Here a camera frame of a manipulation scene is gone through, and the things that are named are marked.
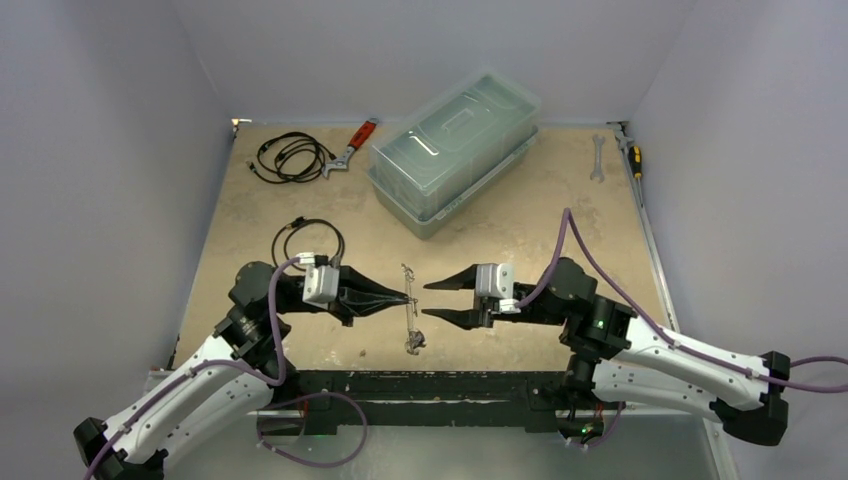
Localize white oval keyring holder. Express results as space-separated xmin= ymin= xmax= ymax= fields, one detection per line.
xmin=401 ymin=263 xmax=426 ymax=356

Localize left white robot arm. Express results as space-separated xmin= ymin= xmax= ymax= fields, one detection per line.
xmin=73 ymin=252 xmax=411 ymax=479

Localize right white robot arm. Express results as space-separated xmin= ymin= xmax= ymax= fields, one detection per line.
xmin=424 ymin=257 xmax=790 ymax=446

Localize clear plastic storage box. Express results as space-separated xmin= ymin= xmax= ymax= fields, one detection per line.
xmin=367 ymin=71 xmax=541 ymax=240

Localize silver open-end spanner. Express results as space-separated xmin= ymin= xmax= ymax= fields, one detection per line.
xmin=589 ymin=134 xmax=605 ymax=183

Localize yellow black screwdriver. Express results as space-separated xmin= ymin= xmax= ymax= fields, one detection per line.
xmin=628 ymin=145 xmax=644 ymax=207

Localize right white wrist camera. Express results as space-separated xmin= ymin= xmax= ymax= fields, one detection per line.
xmin=474 ymin=263 xmax=515 ymax=299

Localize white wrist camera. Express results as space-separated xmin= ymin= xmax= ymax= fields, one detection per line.
xmin=474 ymin=263 xmax=515 ymax=299
xmin=296 ymin=252 xmax=340 ymax=308

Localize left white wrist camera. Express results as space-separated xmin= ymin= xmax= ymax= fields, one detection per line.
xmin=296 ymin=252 xmax=340 ymax=308

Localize black looped cable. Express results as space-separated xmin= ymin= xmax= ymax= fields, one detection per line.
xmin=270 ymin=215 xmax=347 ymax=269

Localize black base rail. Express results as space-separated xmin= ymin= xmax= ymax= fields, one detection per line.
xmin=273 ymin=370 xmax=594 ymax=433

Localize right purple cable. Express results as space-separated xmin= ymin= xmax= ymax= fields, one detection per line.
xmin=516 ymin=207 xmax=848 ymax=395

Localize coiled black cable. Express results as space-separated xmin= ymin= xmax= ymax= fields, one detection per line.
xmin=248 ymin=131 xmax=336 ymax=185

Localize red handled adjustable wrench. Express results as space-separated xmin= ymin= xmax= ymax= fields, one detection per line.
xmin=321 ymin=117 xmax=380 ymax=179

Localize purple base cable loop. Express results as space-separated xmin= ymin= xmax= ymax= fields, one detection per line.
xmin=255 ymin=388 xmax=370 ymax=468

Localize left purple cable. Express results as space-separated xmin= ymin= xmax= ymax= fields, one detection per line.
xmin=82 ymin=256 xmax=306 ymax=480

